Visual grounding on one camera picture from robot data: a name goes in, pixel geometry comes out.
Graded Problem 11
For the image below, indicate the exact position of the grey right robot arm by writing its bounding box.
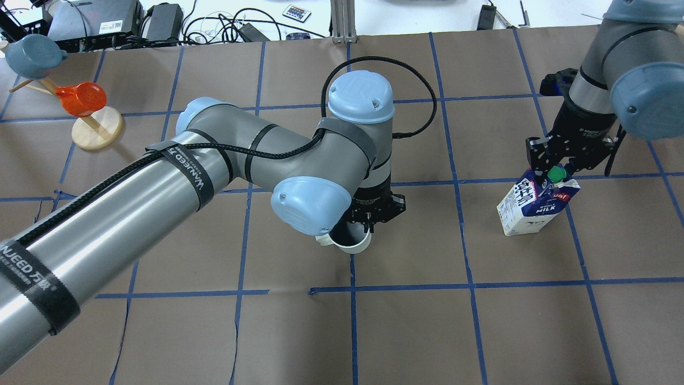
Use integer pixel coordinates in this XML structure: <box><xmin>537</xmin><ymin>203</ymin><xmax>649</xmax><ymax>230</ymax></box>
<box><xmin>526</xmin><ymin>1</ymin><xmax>683</xmax><ymax>183</ymax></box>

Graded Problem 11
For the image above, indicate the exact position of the white ceramic mug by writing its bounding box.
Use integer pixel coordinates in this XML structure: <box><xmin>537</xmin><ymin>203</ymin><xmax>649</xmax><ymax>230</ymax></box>
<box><xmin>315</xmin><ymin>220</ymin><xmax>373</xmax><ymax>254</ymax></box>

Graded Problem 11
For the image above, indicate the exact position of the remote control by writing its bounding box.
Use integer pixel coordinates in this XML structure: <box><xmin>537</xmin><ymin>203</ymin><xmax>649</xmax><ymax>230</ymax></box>
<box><xmin>282</xmin><ymin>4</ymin><xmax>312</xmax><ymax>24</ymax></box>

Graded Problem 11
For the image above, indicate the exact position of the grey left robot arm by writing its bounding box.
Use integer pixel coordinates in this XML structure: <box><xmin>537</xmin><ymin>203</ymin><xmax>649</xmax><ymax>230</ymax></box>
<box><xmin>2</xmin><ymin>98</ymin><xmax>542</xmax><ymax>384</ymax></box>

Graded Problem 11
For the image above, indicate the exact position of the grey electronics box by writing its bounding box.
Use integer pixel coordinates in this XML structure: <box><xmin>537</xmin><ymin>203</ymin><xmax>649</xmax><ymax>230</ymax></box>
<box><xmin>48</xmin><ymin>1</ymin><xmax>145</xmax><ymax>41</ymax></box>

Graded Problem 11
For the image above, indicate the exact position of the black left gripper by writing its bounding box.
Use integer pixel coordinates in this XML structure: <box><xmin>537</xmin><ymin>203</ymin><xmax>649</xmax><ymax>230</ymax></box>
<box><xmin>345</xmin><ymin>186</ymin><xmax>406</xmax><ymax>234</ymax></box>

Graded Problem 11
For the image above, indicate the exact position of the blue white milk carton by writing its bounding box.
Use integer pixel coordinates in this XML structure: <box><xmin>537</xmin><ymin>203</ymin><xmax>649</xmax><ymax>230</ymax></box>
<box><xmin>498</xmin><ymin>165</ymin><xmax>581</xmax><ymax>236</ymax></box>

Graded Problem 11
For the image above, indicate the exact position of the blue-grey cup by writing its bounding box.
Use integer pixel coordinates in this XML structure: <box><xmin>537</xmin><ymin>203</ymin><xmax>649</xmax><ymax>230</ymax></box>
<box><xmin>4</xmin><ymin>34</ymin><xmax>68</xmax><ymax>80</ymax></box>

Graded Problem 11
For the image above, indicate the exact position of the orange cup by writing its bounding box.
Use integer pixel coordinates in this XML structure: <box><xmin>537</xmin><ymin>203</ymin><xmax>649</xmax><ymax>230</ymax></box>
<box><xmin>55</xmin><ymin>81</ymin><xmax>107</xmax><ymax>118</ymax></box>

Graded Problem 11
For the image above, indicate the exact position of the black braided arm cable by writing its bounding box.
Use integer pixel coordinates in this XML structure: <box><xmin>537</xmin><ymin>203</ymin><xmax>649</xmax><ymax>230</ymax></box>
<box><xmin>16</xmin><ymin>57</ymin><xmax>438</xmax><ymax>247</ymax></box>

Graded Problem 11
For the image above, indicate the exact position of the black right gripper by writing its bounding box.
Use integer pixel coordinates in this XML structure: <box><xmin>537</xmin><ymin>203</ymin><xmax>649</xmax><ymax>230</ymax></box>
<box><xmin>527</xmin><ymin>104</ymin><xmax>626</xmax><ymax>185</ymax></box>

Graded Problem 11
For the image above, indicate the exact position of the aluminium frame post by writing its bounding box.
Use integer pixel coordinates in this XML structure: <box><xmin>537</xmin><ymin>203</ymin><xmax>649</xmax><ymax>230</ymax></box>
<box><xmin>330</xmin><ymin>1</ymin><xmax>357</xmax><ymax>44</ymax></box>

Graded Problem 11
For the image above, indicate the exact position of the black power adapter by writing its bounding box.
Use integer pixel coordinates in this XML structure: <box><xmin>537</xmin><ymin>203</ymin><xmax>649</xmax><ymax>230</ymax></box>
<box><xmin>143</xmin><ymin>3</ymin><xmax>183</xmax><ymax>43</ymax></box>

